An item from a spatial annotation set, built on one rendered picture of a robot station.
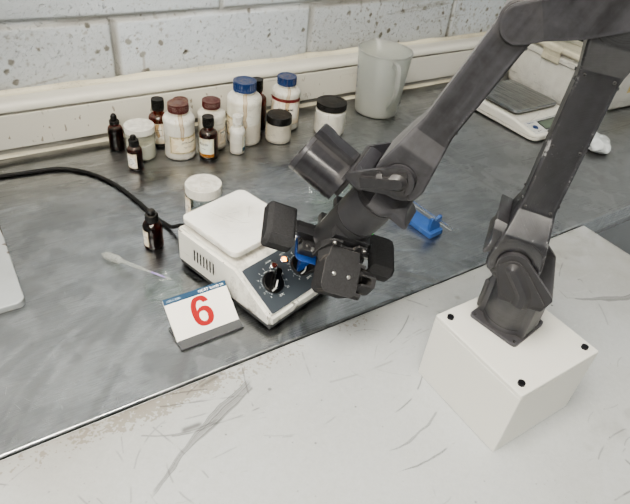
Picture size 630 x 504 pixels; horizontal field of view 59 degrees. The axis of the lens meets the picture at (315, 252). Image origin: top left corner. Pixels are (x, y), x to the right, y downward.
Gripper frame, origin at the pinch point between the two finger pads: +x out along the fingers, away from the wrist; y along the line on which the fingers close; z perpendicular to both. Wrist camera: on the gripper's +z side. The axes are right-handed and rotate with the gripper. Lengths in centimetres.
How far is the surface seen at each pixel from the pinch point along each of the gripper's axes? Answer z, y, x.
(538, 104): -67, 62, 6
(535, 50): -90, 66, 6
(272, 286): 4.3, -4.5, 2.7
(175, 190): -21.7, -16.7, 24.8
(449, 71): -86, 48, 21
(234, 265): 1.9, -9.7, 4.3
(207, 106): -40.4, -14.8, 21.0
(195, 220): -5.4, -15.4, 7.4
